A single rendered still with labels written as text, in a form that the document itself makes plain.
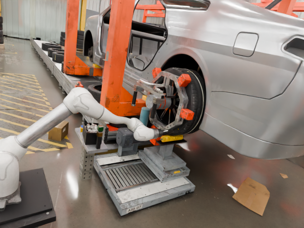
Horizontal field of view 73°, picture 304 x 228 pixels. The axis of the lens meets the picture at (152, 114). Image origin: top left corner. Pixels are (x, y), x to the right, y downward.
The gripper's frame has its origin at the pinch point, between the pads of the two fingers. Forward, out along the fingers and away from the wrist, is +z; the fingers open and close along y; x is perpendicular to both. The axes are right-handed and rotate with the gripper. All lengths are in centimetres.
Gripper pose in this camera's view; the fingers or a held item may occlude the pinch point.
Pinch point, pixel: (174, 131)
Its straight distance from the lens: 191.2
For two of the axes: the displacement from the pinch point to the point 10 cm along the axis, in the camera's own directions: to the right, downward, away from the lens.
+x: -2.4, -9.2, 3.0
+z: 8.2, -0.3, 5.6
